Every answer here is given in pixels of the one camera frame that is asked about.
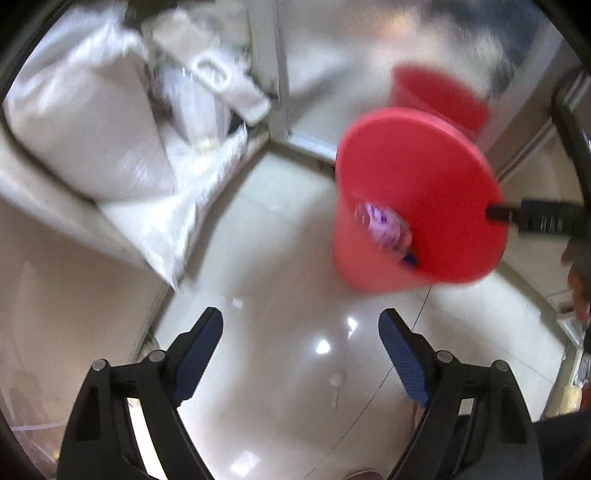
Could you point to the person's right hand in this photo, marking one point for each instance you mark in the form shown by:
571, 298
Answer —
579, 286

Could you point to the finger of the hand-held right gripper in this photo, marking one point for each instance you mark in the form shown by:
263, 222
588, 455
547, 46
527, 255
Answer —
503, 214

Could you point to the red plastic bin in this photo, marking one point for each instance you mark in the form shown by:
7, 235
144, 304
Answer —
392, 152

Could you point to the large white woven sack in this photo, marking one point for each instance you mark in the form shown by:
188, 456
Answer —
83, 115

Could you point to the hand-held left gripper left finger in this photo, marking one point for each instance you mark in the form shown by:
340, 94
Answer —
196, 360

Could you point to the black curved bar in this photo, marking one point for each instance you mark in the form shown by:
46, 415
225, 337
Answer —
570, 134

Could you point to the white plastic bag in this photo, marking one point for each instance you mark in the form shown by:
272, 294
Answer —
184, 194

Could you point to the purple label juice bottle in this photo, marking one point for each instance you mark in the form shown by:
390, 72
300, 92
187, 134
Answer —
383, 226

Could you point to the white plastic spoon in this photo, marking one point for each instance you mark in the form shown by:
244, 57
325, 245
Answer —
334, 379

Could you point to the white plastic jug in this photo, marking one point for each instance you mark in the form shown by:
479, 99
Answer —
217, 69

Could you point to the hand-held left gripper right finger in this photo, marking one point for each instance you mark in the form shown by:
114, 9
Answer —
406, 364

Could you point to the glass cabinet door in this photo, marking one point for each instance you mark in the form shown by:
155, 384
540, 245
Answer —
323, 69

